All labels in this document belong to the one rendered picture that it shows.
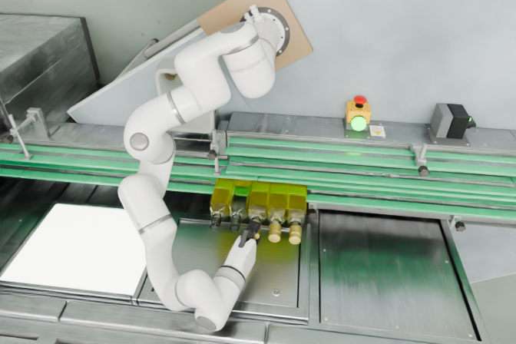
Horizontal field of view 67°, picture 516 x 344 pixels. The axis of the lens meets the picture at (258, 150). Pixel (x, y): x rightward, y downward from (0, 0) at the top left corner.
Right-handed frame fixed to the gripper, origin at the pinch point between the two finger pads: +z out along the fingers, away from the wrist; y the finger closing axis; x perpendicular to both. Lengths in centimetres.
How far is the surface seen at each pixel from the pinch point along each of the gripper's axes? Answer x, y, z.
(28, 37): 125, 20, 48
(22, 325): 50, -16, -40
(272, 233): -5.1, 1.4, 0.7
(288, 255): -9.0, -12.6, 6.3
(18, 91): 108, 10, 23
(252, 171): 8.0, 6.1, 18.2
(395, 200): -35.9, -2.8, 32.9
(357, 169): -22.4, 6.7, 31.5
